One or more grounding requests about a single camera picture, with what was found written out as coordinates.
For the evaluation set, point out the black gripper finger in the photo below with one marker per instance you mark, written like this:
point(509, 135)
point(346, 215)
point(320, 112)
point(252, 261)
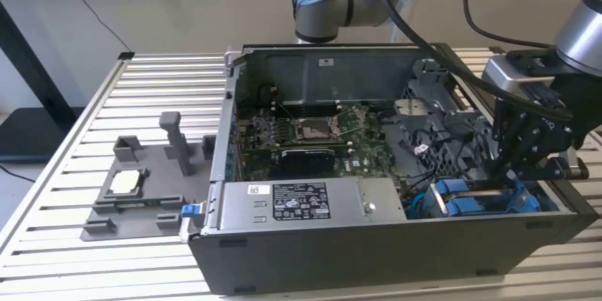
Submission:
point(513, 139)
point(553, 168)

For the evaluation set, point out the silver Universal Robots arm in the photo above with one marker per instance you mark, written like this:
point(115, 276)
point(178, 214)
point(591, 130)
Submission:
point(584, 26)

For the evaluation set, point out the silver disk bay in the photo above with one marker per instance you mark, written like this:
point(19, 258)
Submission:
point(437, 206)

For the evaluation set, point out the black RAM slot bank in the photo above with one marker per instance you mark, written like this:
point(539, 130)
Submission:
point(325, 107)
point(316, 145)

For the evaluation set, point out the grey metal drive cage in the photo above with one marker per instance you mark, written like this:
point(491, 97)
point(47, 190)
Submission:
point(424, 86)

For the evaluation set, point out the green motherboard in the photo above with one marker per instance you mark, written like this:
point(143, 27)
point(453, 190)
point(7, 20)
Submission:
point(368, 160)

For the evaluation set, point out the silver power supply unit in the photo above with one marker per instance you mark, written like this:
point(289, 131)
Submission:
point(344, 206)

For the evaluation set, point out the CPU socket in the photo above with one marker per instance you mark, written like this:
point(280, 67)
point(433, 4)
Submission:
point(313, 130)

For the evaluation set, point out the black fan shroud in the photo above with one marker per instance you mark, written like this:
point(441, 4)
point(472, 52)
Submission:
point(306, 158)

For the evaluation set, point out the metal locking lever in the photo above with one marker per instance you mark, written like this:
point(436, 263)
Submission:
point(288, 110)

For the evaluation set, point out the dark grey PC case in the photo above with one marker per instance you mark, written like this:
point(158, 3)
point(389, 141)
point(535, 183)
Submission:
point(329, 262)

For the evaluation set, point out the blue case latch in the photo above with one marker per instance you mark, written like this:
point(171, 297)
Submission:
point(189, 210)

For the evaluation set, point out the green RAM stick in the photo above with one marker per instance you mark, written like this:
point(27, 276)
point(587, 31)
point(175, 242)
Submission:
point(139, 205)

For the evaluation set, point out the silver CPU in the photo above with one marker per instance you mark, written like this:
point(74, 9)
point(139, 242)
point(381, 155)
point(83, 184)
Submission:
point(125, 182)

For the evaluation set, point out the grey parts rack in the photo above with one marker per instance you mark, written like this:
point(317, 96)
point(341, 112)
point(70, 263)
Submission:
point(137, 227)

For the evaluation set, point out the black table corner cap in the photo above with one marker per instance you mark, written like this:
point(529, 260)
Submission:
point(126, 55)

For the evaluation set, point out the black monitor stand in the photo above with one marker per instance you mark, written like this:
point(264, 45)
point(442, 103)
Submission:
point(29, 132)

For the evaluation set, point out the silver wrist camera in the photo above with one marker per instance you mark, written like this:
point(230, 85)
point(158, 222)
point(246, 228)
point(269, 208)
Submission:
point(504, 75)

